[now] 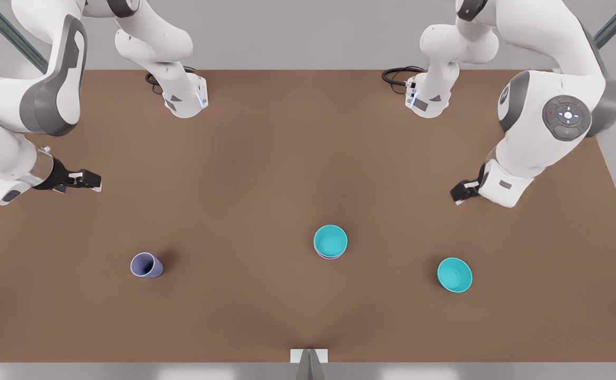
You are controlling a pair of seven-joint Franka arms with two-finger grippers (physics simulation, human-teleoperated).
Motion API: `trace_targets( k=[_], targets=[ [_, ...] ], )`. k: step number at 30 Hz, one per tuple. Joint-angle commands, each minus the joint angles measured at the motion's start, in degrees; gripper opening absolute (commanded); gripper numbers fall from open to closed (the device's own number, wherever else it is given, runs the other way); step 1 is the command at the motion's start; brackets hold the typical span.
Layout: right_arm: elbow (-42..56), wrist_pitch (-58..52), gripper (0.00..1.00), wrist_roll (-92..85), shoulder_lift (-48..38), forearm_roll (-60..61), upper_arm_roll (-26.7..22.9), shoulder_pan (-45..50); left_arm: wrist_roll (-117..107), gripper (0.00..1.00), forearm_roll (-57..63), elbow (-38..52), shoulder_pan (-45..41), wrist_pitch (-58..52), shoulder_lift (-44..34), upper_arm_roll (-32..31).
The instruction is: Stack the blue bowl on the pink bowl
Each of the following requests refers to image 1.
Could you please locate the teal bowl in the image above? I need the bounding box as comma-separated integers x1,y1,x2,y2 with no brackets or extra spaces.
313,224,349,259
437,257,474,294

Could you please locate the black cable loop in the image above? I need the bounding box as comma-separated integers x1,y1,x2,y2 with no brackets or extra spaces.
145,65,197,96
381,65,426,96

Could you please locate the purple cup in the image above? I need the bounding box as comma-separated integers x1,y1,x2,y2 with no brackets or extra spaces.
130,252,165,279

